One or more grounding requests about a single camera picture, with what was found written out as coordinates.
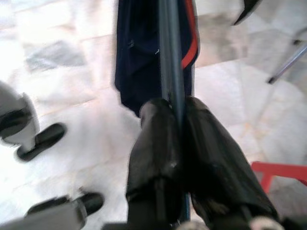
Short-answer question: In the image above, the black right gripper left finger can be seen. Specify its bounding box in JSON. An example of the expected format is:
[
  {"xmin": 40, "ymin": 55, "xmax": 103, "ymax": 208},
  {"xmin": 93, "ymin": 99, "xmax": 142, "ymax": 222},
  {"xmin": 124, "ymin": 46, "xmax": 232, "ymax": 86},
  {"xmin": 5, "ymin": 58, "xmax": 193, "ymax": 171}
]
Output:
[{"xmin": 126, "ymin": 98, "xmax": 186, "ymax": 230}]

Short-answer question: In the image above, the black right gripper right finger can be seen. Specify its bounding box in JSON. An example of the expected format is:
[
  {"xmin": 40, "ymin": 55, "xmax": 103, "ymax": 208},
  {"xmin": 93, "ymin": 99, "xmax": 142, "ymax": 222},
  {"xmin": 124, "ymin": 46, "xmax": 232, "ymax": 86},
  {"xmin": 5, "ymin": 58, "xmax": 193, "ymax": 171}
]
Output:
[{"xmin": 184, "ymin": 95, "xmax": 281, "ymax": 230}]

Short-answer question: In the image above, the navy shirt red stripe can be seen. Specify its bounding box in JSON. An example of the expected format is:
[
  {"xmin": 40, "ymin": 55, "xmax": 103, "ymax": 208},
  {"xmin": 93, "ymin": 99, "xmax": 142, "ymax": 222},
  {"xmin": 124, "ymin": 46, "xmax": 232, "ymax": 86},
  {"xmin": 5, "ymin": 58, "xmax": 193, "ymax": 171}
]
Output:
[{"xmin": 114, "ymin": 0, "xmax": 201, "ymax": 118}]

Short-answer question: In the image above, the red plastic stool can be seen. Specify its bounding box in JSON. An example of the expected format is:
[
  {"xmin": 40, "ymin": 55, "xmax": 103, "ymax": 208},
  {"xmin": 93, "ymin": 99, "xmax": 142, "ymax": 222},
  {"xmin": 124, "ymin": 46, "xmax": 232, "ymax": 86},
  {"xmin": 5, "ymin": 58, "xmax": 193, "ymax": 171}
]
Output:
[{"xmin": 250, "ymin": 161, "xmax": 307, "ymax": 194}]

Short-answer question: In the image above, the silver metal clothes rack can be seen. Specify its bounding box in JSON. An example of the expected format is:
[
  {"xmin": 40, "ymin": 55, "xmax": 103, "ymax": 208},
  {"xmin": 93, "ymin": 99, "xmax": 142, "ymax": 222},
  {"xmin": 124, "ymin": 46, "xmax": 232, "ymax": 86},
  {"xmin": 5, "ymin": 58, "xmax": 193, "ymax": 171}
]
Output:
[{"xmin": 267, "ymin": 38, "xmax": 307, "ymax": 84}]

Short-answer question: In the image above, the black shirt red collar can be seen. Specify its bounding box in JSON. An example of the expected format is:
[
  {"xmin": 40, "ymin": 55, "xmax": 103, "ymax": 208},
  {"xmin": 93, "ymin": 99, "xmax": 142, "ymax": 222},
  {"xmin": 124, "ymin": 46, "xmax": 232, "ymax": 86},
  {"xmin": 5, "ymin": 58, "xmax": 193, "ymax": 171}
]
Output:
[{"xmin": 231, "ymin": 0, "xmax": 262, "ymax": 26}]

